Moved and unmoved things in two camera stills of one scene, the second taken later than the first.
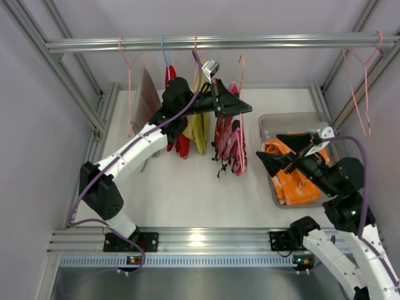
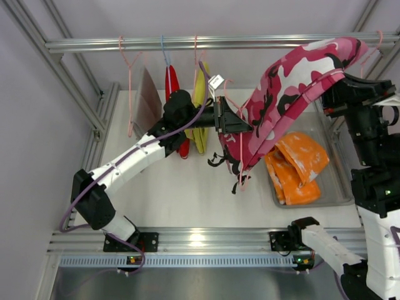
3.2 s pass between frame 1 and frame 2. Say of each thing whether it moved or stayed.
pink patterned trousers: moved
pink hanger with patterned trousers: moved
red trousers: stayed
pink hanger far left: stayed
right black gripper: moved
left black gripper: moved
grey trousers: stayed
